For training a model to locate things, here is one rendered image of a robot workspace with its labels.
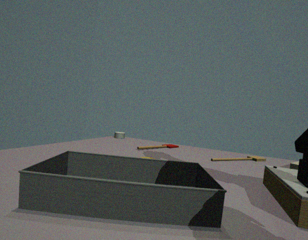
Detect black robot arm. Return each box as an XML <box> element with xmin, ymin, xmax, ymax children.
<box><xmin>295</xmin><ymin>129</ymin><xmax>308</xmax><ymax>188</ymax></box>

